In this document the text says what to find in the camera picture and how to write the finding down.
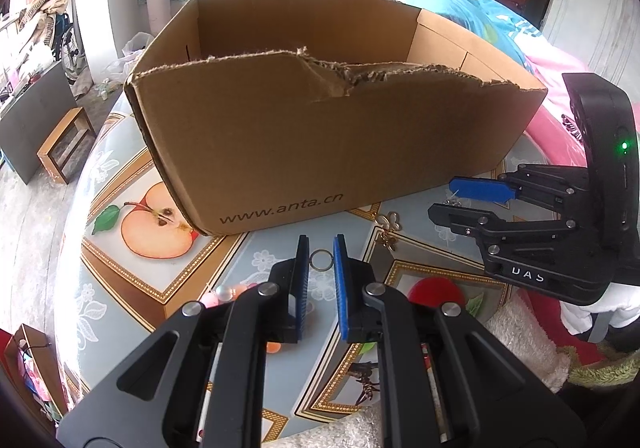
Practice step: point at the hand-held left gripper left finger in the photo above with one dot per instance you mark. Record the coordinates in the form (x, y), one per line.
(301, 298)

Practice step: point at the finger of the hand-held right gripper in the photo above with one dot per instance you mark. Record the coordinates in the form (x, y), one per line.
(480, 189)
(500, 225)

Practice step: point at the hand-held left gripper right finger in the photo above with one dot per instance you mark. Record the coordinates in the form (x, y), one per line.
(342, 298)

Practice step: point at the brown cardboard box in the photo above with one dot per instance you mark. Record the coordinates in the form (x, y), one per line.
(325, 153)

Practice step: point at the person's right hand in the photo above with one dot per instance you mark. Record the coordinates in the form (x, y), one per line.
(580, 315)

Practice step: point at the gold flower charm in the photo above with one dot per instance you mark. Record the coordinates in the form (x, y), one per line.
(390, 223)

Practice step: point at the bubble wrap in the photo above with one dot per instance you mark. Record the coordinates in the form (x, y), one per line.
(365, 428)

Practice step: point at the green fuzzy cloth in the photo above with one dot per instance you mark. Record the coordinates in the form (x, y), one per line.
(600, 370)

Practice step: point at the blue blanket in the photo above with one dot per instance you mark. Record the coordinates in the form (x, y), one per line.
(465, 3)

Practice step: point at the white door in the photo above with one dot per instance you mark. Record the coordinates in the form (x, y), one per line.
(595, 13)

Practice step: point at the gift bag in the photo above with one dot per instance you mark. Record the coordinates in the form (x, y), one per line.
(35, 368)

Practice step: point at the wooden stool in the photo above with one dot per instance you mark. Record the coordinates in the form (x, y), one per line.
(50, 148)

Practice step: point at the white plastic bag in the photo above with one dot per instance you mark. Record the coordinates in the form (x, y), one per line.
(137, 45)

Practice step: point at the dark cabinet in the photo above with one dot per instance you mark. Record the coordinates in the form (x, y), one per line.
(35, 123)

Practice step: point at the wheelchair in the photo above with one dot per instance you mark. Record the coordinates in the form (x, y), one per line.
(67, 43)

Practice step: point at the pile of clothes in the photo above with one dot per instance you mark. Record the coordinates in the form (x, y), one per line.
(47, 3)

